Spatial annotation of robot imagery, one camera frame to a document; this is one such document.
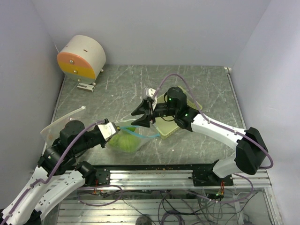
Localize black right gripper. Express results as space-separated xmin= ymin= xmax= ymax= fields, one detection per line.
xmin=131 ymin=99 xmax=178 ymax=128

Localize clear blue-zipper plastic bag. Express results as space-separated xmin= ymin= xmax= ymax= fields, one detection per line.
xmin=106 ymin=119 xmax=160 ymax=153

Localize clear polka dot zip bag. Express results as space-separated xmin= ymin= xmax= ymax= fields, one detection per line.
xmin=40 ymin=106 xmax=86 ymax=146

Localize small green cabbage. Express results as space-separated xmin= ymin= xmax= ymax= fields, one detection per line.
xmin=126 ymin=127 xmax=136 ymax=132

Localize green custard apple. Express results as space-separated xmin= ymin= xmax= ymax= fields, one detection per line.
xmin=107 ymin=135 xmax=120 ymax=149

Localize light green cabbage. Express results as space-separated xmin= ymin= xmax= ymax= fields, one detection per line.
xmin=119 ymin=135 xmax=140 ymax=152

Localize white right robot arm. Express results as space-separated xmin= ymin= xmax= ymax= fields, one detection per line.
xmin=131 ymin=86 xmax=268 ymax=186

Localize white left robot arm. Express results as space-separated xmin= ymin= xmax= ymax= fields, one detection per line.
xmin=0 ymin=119 xmax=119 ymax=225

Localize pale green plastic basket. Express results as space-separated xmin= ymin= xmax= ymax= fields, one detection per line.
xmin=154 ymin=86 xmax=202 ymax=139

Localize round cream drawer cabinet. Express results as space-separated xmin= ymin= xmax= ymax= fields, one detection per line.
xmin=57 ymin=35 xmax=106 ymax=85

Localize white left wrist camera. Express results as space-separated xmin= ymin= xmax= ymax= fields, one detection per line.
xmin=97 ymin=122 xmax=119 ymax=141

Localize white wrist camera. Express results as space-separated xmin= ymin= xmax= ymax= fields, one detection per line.
xmin=143 ymin=88 xmax=157 ymax=110
xmin=97 ymin=122 xmax=119 ymax=141

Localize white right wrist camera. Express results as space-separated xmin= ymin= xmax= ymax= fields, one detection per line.
xmin=143 ymin=88 xmax=157 ymax=110

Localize small white metal bracket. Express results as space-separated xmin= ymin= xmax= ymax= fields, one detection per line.
xmin=77 ymin=82 xmax=95 ymax=92

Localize aluminium rail base frame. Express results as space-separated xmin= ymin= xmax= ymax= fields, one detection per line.
xmin=25 ymin=164 xmax=272 ymax=190

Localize loose cables under table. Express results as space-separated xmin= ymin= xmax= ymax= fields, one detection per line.
xmin=77 ymin=182 xmax=261 ymax=225

